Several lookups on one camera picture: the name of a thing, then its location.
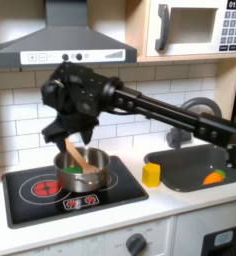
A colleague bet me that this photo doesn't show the grey oven knob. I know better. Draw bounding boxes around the grey oven knob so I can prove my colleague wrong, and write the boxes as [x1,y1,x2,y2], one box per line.
[125,232,148,256]

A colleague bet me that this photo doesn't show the white toy microwave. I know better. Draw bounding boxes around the white toy microwave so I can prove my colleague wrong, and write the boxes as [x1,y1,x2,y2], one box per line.
[146,0,236,58]

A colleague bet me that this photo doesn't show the orange toy carrot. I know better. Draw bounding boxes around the orange toy carrot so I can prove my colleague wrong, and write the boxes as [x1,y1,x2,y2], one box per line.
[202,168,227,186]

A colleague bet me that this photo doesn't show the green block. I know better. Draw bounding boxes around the green block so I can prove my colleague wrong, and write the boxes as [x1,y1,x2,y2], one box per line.
[60,165,84,175]

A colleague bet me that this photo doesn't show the dark grey curved tap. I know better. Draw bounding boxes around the dark grey curved tap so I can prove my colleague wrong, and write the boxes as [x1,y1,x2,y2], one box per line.
[166,96,224,150]

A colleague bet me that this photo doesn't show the black stove cooktop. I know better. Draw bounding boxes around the black stove cooktop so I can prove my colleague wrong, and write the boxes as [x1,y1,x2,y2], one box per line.
[2,155,150,230]

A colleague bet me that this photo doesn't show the white kitchen cabinet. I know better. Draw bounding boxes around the white kitchen cabinet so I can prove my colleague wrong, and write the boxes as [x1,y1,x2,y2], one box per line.
[9,199,236,256]

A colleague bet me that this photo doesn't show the steel pot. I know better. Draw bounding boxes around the steel pot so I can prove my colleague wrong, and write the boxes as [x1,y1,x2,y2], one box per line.
[52,146,111,194]

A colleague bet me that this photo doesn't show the grey range hood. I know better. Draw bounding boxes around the grey range hood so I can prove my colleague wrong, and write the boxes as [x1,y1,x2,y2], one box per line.
[0,0,138,70]

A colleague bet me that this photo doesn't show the yellow block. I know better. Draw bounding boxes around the yellow block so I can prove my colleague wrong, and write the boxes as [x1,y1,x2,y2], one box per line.
[141,162,162,189]

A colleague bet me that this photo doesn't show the dark grey sink basin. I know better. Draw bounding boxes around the dark grey sink basin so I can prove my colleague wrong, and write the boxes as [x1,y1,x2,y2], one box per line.
[143,143,236,194]

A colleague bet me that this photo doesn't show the grey microwave door handle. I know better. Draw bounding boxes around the grey microwave door handle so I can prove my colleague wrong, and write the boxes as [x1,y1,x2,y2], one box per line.
[154,3,171,53]

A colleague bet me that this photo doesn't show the wooden slotted spatula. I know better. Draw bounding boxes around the wooden slotted spatula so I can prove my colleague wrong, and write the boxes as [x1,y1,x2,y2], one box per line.
[64,137,100,175]

